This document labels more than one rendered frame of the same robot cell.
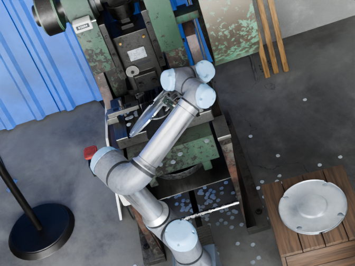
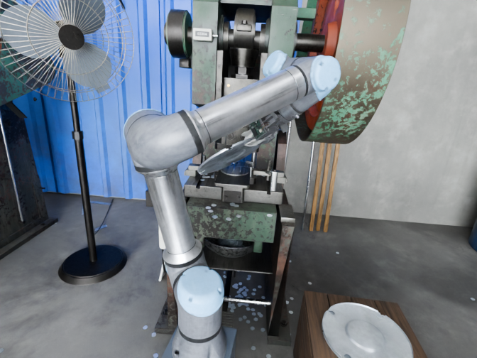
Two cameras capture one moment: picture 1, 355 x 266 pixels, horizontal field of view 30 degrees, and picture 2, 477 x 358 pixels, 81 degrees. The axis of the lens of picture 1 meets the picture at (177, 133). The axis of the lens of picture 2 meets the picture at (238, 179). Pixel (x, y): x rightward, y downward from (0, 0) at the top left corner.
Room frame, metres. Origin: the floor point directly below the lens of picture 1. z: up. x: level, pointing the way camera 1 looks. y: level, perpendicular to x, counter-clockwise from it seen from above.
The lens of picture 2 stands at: (1.05, 0.07, 1.17)
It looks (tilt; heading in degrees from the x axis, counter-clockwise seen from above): 19 degrees down; 358
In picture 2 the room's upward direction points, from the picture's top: 4 degrees clockwise
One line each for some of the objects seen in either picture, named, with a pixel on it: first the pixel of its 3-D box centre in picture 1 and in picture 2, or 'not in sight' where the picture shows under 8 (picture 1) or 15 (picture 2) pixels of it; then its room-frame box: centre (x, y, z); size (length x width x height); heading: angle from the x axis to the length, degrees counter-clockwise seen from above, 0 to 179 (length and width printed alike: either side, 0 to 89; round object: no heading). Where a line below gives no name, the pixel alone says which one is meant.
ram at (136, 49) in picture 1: (138, 53); (239, 110); (2.33, 0.04, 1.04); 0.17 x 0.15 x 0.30; 176
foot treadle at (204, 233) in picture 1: (194, 203); (227, 289); (2.24, 0.05, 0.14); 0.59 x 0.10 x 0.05; 176
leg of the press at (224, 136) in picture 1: (219, 108); (281, 215); (2.50, -0.24, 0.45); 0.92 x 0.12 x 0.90; 176
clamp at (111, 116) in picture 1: (120, 107); (201, 165); (2.39, 0.20, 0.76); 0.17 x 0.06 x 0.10; 86
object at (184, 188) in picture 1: (180, 161); (231, 245); (2.39, 0.04, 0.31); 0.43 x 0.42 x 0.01; 86
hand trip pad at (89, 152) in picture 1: (93, 157); not in sight; (2.17, 0.38, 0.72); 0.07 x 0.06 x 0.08; 176
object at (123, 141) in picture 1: (160, 109); (235, 183); (2.38, 0.04, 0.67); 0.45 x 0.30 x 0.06; 86
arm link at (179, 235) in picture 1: (182, 239); (199, 298); (1.65, 0.13, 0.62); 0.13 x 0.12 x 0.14; 23
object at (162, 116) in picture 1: (163, 126); (233, 187); (2.20, 0.05, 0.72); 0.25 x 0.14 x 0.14; 176
